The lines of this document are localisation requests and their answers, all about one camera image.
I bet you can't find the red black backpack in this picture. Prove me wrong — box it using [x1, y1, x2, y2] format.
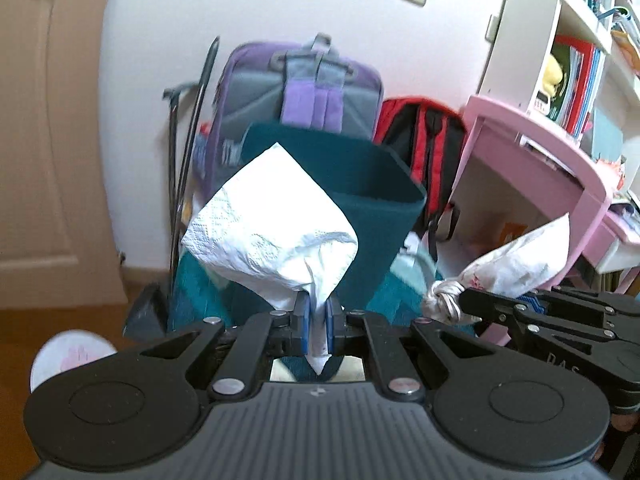
[374, 96, 468, 261]

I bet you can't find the white round stool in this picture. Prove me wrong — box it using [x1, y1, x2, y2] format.
[29, 330, 117, 392]

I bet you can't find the purple grey backpack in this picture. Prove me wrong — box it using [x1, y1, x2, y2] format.
[193, 34, 384, 202]

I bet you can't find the pink desk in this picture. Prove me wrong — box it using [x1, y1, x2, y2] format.
[436, 96, 639, 288]

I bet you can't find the dark teal trash bin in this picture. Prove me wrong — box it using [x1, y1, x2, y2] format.
[241, 124, 426, 310]

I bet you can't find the white bookshelf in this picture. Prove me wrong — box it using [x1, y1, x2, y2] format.
[480, 0, 639, 148]

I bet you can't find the white knotted plastic bag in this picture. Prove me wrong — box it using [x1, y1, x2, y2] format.
[421, 214, 570, 325]

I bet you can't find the white tissue paper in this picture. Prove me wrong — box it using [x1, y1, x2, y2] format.
[182, 143, 358, 373]

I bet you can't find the wooden door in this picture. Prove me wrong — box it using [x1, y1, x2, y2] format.
[1, 0, 126, 308]

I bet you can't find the teal white rug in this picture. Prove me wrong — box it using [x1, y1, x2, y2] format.
[167, 246, 476, 340]

